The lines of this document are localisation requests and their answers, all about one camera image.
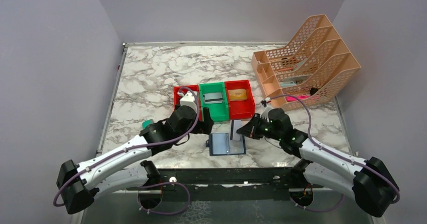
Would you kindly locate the black clip in organizer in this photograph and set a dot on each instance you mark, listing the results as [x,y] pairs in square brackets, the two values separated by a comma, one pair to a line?
[313,91]

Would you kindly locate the red bin with black card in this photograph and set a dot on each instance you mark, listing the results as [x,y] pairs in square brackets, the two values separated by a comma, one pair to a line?
[180,91]

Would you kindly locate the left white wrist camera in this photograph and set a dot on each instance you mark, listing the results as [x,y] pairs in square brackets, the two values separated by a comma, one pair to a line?
[189,100]

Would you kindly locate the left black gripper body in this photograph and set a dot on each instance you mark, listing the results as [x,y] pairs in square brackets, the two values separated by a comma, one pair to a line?
[203,127]

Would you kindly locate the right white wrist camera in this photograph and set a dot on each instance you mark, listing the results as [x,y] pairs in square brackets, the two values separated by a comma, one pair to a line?
[266,108]

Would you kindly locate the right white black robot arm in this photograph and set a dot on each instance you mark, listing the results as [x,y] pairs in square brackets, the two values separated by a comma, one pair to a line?
[367,182]

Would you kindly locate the silver card from holder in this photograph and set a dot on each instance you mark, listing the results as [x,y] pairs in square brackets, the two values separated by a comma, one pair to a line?
[234,126]

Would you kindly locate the navy blue card holder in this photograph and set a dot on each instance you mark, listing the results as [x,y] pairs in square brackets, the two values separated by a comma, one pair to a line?
[220,144]

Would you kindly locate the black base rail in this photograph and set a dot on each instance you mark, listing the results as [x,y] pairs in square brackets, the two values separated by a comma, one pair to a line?
[224,184]

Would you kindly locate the silver gray item in organizer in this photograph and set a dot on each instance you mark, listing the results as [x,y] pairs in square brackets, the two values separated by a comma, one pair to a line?
[293,81]

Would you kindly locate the green plastic bin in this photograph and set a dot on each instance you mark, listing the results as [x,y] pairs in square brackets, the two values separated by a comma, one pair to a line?
[218,112]

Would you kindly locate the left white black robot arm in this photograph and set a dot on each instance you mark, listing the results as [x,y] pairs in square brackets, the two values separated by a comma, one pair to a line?
[79,184]

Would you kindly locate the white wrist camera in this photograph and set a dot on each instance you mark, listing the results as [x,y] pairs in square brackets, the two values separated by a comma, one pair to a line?
[189,100]
[266,108]

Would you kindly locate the small teal eraser block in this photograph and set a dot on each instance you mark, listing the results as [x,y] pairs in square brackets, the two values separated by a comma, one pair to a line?
[146,123]

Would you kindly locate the red bin with gold card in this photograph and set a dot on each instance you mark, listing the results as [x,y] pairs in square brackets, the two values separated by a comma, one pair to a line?
[240,109]

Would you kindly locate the peach plastic file organizer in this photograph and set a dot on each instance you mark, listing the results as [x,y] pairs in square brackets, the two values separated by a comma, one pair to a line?
[316,50]

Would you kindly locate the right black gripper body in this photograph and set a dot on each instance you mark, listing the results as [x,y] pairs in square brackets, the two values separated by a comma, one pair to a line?
[267,131]

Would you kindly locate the pink highlighter marker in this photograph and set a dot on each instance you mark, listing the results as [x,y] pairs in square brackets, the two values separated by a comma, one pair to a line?
[295,98]

